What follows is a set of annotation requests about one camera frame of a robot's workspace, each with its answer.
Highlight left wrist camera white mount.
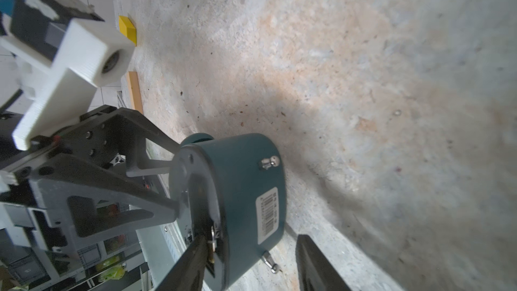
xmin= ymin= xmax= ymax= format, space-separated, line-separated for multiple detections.
xmin=1 ymin=0 xmax=135 ymax=150

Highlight wooden block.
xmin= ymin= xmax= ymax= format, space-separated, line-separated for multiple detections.
xmin=127 ymin=71 xmax=144 ymax=114

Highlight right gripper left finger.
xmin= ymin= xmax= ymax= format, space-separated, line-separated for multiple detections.
xmin=155 ymin=235 xmax=209 ymax=291

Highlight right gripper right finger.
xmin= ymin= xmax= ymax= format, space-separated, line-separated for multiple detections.
xmin=296 ymin=234 xmax=351 ymax=291

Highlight yellow block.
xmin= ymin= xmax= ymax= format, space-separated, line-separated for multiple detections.
xmin=118 ymin=16 xmax=137 ymax=46

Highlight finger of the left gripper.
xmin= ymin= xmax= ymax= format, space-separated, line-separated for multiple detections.
xmin=116 ymin=106 xmax=183 ymax=179
xmin=30 ymin=157 xmax=179 ymax=247

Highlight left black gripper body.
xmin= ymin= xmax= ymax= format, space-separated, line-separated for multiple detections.
xmin=1 ymin=105 xmax=178 ymax=253

